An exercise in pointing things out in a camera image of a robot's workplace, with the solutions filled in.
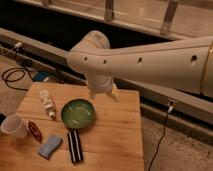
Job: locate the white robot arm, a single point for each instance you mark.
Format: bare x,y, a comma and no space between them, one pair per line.
185,65

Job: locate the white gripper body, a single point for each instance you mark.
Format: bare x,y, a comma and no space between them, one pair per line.
99,83

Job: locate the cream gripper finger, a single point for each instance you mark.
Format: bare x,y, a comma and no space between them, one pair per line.
114,93
92,94

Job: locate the green ceramic bowl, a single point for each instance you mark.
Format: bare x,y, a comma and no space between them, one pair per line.
77,113

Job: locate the white plug on rail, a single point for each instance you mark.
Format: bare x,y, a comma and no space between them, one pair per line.
18,45

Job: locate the black white striped block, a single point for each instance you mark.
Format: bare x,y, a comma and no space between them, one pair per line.
75,147

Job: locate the blue object on floor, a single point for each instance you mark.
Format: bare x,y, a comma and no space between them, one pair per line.
40,76

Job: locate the blue sponge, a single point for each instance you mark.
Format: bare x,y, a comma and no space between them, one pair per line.
47,148

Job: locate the white tube bottle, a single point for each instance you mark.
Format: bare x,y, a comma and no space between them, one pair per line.
48,103

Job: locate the white plastic cup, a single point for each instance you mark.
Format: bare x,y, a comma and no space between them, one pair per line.
14,125

